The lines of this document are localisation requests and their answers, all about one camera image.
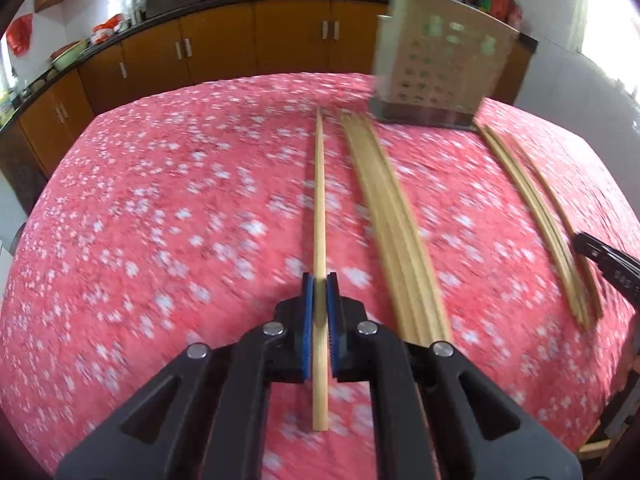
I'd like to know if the red floral tablecloth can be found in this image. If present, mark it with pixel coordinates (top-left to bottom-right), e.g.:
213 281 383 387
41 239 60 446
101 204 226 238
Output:
1 74 634 471

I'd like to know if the perforated metal utensil holder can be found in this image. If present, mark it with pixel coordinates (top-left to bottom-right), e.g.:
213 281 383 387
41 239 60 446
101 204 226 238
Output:
369 0 518 130

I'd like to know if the wooden chopstick pair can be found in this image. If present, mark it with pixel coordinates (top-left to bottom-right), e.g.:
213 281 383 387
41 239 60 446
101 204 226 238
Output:
474 122 603 330
341 112 452 347

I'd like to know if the wooden chopstick pair centre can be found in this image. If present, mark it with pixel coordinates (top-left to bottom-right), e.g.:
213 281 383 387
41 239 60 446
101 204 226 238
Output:
341 112 452 347

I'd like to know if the red bag on wall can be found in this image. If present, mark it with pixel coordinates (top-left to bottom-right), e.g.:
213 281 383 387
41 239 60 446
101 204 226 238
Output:
6 13 34 58

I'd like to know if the green bowl on counter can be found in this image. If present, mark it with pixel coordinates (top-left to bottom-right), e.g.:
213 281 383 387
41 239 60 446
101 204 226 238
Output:
51 38 90 72

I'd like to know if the light wooden chopstick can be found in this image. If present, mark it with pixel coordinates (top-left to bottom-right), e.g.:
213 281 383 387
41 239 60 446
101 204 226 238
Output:
311 108 329 432

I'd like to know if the wooden chopstick pair right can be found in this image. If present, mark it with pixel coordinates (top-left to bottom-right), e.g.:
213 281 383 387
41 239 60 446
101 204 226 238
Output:
474 122 603 330

